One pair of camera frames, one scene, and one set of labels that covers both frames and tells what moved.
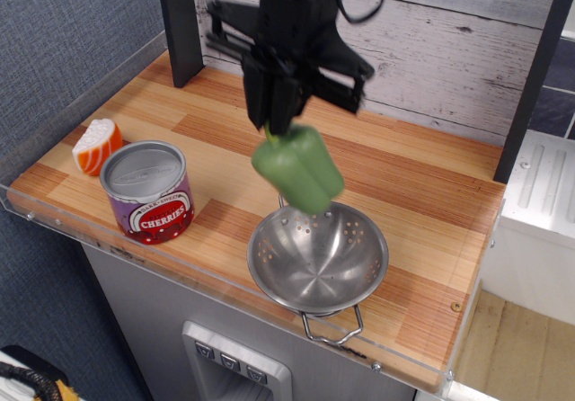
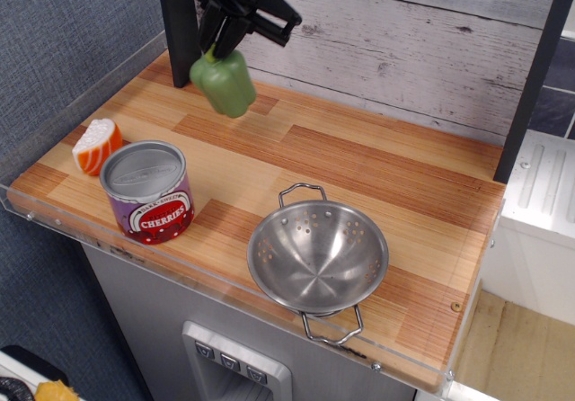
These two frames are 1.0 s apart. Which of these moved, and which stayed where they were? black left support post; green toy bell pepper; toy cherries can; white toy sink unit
Moved: green toy bell pepper
Stayed: black left support post; toy cherries can; white toy sink unit
